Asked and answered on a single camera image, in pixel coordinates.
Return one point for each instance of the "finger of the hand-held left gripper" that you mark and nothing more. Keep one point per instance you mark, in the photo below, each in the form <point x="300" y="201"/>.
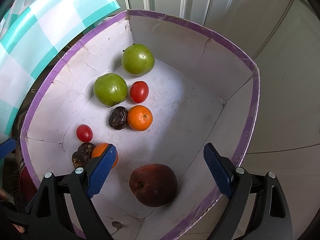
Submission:
<point x="7" y="147"/>
<point x="13" y="216"/>

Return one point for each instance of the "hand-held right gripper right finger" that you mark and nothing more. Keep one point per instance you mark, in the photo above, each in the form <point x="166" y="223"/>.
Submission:
<point x="217" y="170"/>

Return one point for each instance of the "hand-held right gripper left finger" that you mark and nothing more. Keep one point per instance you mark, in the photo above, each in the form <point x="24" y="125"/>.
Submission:
<point x="102" y="172"/>

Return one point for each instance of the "red cherry tomato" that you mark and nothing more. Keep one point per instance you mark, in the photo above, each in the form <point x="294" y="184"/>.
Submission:
<point x="139" y="92"/>
<point x="84" y="133"/>

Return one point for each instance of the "dark brown round fruit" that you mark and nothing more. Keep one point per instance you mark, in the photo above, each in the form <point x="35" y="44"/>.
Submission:
<point x="153" y="185"/>

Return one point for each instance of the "white box with purple rim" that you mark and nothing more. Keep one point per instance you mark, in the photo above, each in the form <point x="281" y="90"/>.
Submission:
<point x="175" y="105"/>

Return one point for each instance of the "green tomato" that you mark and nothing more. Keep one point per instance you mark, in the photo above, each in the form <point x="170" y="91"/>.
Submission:
<point x="137" y="59"/>
<point x="110" y="89"/>

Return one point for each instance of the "orange tangerine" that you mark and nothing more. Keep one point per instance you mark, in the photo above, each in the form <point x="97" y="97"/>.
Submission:
<point x="98" y="151"/>
<point x="140" y="118"/>

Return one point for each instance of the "teal checkered tablecloth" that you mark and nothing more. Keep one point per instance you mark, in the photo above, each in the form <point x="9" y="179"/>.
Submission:
<point x="37" y="30"/>

